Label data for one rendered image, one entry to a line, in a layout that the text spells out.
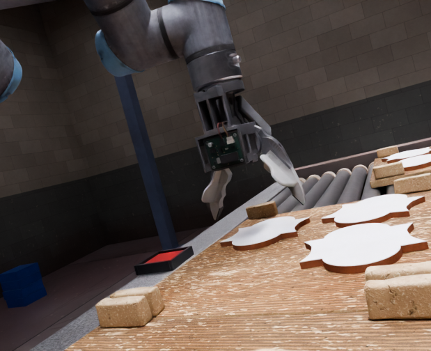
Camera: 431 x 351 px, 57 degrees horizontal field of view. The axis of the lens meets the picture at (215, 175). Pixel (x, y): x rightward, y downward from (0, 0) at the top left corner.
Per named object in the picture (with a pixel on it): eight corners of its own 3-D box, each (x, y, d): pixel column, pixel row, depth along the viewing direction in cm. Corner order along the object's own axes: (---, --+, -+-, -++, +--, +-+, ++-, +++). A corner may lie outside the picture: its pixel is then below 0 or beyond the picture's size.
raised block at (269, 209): (248, 221, 77) (244, 207, 77) (251, 219, 79) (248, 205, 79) (276, 216, 74) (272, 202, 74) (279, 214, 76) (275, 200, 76)
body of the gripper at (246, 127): (204, 177, 57) (180, 95, 56) (228, 167, 64) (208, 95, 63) (252, 166, 53) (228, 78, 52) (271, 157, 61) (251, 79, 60)
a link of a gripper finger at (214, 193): (186, 220, 62) (202, 166, 59) (204, 209, 67) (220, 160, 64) (203, 228, 61) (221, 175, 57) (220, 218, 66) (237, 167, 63)
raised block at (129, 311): (99, 329, 41) (92, 304, 41) (111, 320, 43) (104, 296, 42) (143, 328, 38) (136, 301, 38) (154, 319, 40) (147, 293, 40)
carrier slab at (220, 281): (109, 333, 43) (105, 320, 43) (248, 227, 79) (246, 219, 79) (486, 325, 27) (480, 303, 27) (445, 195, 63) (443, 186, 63)
